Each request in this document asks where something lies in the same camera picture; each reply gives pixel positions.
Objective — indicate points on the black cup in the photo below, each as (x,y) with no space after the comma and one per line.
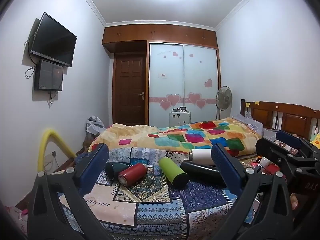
(200,171)

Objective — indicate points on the wooden bed headboard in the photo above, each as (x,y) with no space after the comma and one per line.
(290,117)

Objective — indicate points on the standing fan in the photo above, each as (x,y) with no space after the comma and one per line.
(224,97)

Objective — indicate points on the red packet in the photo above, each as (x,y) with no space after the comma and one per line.
(272,168)

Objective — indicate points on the brown wooden door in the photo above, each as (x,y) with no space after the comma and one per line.
(128,90)

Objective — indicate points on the yellow plush toy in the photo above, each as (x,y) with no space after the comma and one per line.
(316,138)

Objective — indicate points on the blue patterned bed sheet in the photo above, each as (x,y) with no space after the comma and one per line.
(150,205)

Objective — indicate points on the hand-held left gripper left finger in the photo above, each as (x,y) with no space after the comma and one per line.
(96,165)

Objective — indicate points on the red bottle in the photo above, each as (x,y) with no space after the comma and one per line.
(131,176)

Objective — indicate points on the small black wall monitor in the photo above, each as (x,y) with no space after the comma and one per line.
(48,76)

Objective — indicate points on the dark green cup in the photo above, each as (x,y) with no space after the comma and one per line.
(112,170)

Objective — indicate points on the lime green bottle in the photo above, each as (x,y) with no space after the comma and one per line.
(172,172)

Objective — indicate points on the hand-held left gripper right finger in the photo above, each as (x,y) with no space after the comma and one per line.
(225,166)

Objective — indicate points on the white appliance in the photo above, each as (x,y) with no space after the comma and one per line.
(180,118)

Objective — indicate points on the grey pillow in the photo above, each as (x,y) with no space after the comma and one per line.
(250,125)

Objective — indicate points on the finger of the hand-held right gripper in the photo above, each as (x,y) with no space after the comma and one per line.
(272,152)
(287,136)

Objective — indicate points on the grey clothes pile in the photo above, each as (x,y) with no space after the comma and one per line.
(95,126)

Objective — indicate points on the wooden wardrobe with heart stickers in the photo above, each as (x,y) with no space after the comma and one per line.
(182,75)

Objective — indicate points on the black wall television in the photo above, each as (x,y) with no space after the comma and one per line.
(53,41)

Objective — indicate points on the yellow foam tube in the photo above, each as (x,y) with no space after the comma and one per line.
(53,135)

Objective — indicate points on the colourful checked blanket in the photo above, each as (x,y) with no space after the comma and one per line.
(190,137)

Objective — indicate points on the white cup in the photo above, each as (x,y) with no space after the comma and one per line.
(201,157)

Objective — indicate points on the wall socket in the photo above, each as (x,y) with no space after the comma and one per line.
(51,158)

